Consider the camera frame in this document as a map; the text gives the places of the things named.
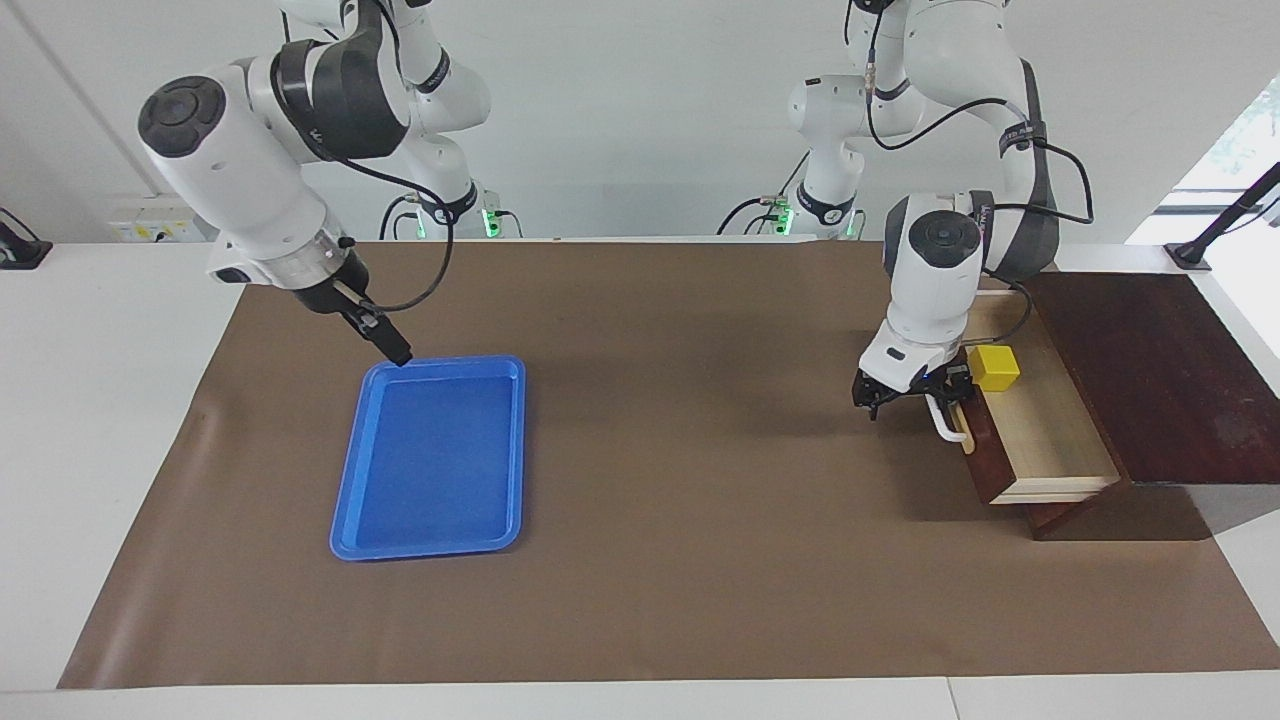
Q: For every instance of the white wall power outlet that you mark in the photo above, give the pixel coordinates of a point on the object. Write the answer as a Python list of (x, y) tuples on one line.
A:
[(150, 225)]

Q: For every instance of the brown table mat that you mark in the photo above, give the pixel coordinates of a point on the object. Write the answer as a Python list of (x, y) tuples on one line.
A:
[(700, 560)]

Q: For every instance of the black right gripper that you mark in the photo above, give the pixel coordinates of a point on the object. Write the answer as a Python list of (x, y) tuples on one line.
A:
[(330, 290)]

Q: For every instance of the blue plastic tray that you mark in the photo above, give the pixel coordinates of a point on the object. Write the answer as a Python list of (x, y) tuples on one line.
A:
[(430, 460)]

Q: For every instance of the black stand with pole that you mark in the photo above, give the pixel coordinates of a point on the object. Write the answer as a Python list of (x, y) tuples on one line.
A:
[(1190, 252)]

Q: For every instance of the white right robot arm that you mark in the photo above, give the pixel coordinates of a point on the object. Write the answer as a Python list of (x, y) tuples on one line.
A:
[(240, 170)]

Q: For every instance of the wooden drawer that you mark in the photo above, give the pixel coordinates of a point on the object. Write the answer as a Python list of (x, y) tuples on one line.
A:
[(1050, 440)]

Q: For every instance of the dark wooden cabinet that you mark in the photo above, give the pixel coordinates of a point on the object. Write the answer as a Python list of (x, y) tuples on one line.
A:
[(1160, 380)]

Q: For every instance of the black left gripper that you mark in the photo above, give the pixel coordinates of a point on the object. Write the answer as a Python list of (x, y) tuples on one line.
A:
[(910, 390)]

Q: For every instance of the yellow cube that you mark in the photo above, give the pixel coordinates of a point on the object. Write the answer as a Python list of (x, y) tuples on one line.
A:
[(993, 368)]

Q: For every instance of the bright window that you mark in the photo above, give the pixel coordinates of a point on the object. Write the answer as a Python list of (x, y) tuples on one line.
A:
[(1230, 140)]

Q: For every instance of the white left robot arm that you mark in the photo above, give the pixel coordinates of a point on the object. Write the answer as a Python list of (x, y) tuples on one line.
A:
[(935, 270)]

